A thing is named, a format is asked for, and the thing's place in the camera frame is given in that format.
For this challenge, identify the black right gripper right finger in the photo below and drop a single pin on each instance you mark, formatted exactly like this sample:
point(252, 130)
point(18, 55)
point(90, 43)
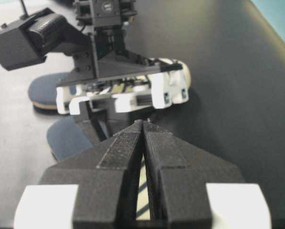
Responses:
point(190, 188)

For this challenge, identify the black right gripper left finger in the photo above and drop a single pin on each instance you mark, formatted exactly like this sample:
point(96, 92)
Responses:
point(95, 189)

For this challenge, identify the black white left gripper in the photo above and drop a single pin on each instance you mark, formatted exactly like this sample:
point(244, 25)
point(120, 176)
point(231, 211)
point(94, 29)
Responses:
point(105, 70)

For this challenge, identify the navy striped slipper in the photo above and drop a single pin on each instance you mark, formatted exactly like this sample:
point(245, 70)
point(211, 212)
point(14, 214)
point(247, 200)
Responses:
point(66, 139)
point(42, 90)

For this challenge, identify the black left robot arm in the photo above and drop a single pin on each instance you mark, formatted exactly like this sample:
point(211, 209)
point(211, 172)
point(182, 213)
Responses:
point(100, 123)

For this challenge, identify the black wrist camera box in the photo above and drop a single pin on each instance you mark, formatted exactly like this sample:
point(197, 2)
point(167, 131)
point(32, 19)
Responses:
point(28, 40)

